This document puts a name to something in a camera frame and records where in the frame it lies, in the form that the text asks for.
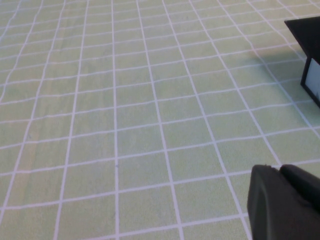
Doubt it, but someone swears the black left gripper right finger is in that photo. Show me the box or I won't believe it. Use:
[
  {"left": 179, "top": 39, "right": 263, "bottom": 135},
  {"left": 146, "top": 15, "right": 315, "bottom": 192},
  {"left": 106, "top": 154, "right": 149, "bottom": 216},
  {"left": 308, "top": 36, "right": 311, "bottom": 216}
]
[{"left": 279, "top": 163, "right": 320, "bottom": 210}]

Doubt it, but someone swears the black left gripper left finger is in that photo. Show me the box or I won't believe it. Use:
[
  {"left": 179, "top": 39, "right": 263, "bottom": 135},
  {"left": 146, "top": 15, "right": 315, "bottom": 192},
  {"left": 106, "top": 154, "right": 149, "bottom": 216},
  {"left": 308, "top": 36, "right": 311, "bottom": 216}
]
[{"left": 246, "top": 164, "right": 320, "bottom": 240}]

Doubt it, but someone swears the black glasses case box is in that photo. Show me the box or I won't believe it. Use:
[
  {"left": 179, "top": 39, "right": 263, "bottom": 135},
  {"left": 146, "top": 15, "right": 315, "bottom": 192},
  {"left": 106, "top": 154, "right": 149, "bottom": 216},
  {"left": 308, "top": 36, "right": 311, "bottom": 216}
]
[{"left": 284, "top": 16, "right": 320, "bottom": 109}]

